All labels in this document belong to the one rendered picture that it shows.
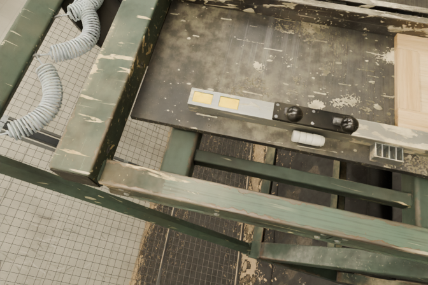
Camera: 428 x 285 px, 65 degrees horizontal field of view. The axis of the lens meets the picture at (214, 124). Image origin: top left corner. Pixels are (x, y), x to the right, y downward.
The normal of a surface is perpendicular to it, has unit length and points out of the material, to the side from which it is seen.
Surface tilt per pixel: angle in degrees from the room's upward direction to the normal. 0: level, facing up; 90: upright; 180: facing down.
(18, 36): 90
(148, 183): 56
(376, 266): 0
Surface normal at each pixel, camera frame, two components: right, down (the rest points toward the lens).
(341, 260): -0.82, -0.40
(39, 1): 0.54, -0.24
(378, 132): 0.00, -0.42
